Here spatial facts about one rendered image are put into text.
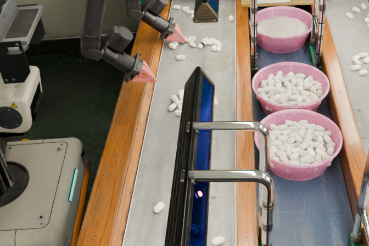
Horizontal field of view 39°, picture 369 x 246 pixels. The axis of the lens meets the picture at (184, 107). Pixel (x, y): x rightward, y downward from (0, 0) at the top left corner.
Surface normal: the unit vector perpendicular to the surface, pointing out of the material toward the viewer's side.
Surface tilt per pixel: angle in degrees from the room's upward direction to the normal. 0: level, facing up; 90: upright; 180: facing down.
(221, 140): 0
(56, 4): 90
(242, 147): 0
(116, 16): 90
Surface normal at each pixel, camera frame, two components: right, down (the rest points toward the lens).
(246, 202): -0.08, -0.78
